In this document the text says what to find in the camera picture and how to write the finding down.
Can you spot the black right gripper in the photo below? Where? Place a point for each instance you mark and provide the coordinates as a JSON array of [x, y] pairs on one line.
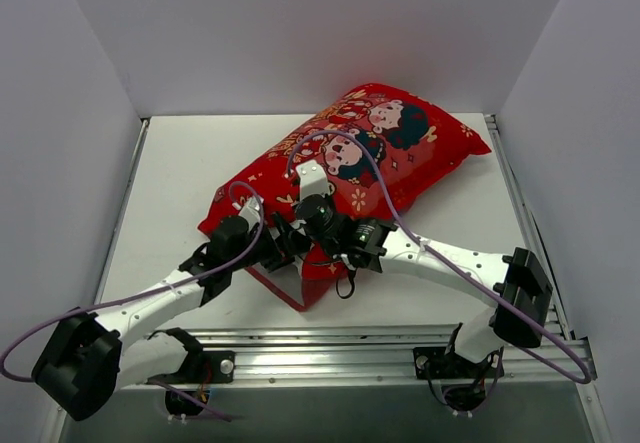
[[310, 235]]

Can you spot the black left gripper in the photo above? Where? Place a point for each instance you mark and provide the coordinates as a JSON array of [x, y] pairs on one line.
[[279, 251]]

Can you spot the red printed pillowcase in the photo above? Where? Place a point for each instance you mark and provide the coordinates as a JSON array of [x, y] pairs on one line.
[[381, 147]]

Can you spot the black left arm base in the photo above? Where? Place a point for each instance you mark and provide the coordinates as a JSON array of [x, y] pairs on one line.
[[215, 367]]

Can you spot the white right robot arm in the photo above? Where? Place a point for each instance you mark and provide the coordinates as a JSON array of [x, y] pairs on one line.
[[514, 289]]

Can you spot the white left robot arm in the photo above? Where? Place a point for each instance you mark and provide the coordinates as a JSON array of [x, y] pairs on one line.
[[93, 353]]

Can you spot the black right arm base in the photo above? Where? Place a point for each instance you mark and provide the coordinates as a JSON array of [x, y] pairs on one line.
[[438, 363]]

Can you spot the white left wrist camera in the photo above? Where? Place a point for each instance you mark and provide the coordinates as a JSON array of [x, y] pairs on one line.
[[250, 210]]

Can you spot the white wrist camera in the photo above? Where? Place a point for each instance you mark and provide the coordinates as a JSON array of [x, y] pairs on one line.
[[313, 180], [250, 210]]

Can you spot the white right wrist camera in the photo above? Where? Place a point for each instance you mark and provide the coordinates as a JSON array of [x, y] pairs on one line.
[[313, 180]]

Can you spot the aluminium front mounting rail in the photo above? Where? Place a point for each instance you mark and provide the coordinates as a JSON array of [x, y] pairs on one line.
[[324, 357]]

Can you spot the aluminium side rail left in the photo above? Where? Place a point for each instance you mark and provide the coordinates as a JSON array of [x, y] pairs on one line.
[[97, 292]]

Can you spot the aluminium side rail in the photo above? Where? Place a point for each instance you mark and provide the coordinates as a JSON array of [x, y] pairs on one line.
[[526, 221], [97, 292]]

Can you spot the aluminium side rail right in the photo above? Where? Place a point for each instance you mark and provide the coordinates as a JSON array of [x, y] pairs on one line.
[[526, 221]]

